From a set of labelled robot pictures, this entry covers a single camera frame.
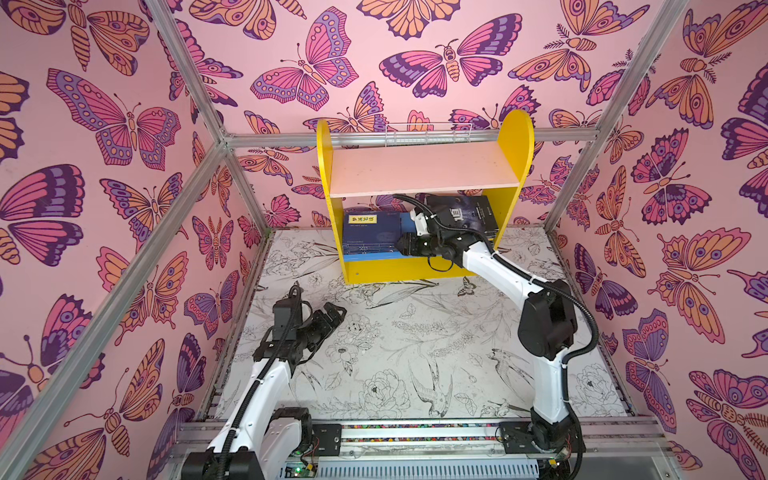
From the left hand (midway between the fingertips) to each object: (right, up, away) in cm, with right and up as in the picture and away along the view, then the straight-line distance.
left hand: (339, 315), depth 83 cm
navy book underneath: (+13, +18, +11) cm, 25 cm away
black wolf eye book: (+41, +31, +11) cm, 53 cm away
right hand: (+17, +22, +7) cm, 28 cm away
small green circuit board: (-8, -35, -11) cm, 38 cm away
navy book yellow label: (+11, +17, +8) cm, 22 cm away
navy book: (+8, +25, +13) cm, 29 cm away
